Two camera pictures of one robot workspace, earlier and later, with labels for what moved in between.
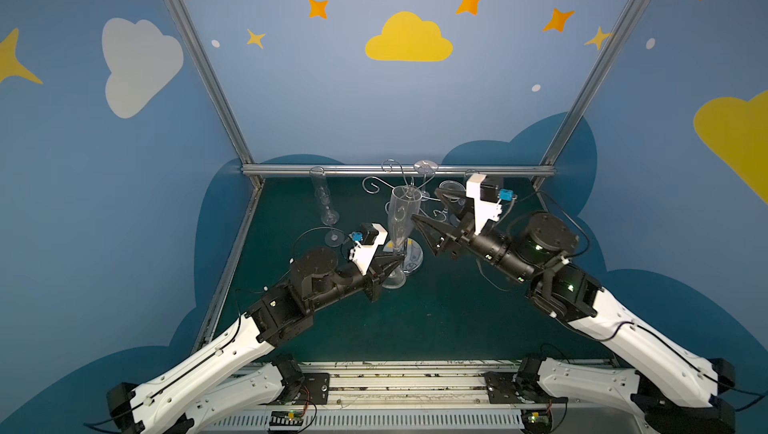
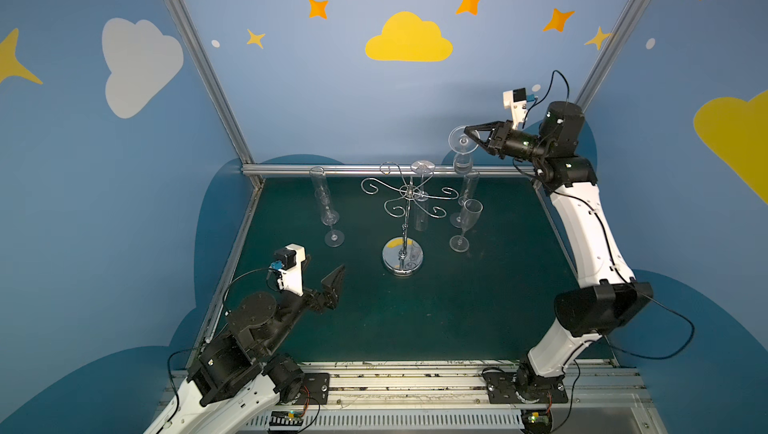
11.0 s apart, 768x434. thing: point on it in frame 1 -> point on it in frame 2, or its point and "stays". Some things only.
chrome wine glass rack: (412, 254) stays
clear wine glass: (454, 184) -> (461, 144)
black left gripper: (372, 281) -> (315, 298)
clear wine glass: (403, 202) -> (472, 209)
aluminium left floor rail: (230, 262) stays
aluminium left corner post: (199, 48) stays
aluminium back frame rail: (393, 168) stays
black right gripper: (459, 239) -> (498, 138)
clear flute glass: (329, 216) stays
